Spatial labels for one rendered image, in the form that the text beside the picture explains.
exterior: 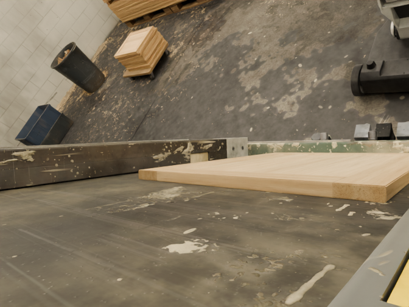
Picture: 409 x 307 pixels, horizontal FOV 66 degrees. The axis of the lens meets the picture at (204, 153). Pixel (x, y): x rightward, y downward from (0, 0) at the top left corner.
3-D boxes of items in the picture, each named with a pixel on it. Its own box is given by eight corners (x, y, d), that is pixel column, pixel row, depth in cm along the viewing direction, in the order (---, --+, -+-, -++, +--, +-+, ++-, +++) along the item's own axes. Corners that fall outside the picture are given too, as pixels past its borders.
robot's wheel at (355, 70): (363, 79, 212) (355, 58, 199) (370, 78, 209) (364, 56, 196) (355, 102, 206) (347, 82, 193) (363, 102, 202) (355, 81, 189)
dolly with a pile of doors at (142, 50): (174, 49, 406) (154, 24, 380) (156, 80, 389) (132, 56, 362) (146, 55, 448) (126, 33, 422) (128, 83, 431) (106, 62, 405)
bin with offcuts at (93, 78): (113, 70, 492) (80, 38, 450) (95, 95, 475) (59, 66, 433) (97, 73, 527) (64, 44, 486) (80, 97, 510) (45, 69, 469)
